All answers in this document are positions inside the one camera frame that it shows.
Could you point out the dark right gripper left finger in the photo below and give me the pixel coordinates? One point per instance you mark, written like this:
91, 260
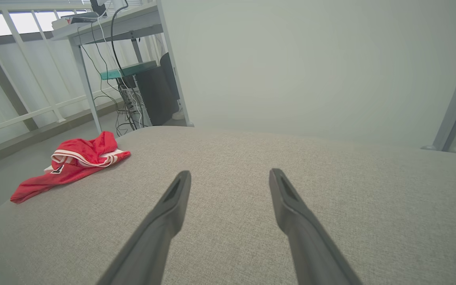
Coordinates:
156, 245

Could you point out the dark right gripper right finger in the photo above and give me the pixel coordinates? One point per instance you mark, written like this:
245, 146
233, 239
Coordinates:
311, 245

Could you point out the red basketball jersey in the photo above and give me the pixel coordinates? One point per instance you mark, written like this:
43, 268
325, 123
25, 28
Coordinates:
73, 148

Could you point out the white power strip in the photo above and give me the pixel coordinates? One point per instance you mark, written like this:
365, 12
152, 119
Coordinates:
131, 99

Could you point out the dark computer tower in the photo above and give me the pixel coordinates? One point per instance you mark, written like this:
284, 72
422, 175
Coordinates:
156, 95

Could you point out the white window railing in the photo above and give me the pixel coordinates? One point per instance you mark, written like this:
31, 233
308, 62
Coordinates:
42, 113

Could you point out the green flat box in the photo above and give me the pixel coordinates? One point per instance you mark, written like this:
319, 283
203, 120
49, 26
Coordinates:
129, 70

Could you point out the grey metal desk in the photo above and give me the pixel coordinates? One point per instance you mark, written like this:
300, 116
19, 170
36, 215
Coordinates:
113, 25

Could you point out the white box on desk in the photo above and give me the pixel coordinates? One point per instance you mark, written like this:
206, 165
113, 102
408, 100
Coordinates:
73, 21

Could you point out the black monitor stand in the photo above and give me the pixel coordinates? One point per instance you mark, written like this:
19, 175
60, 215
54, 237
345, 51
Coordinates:
98, 7

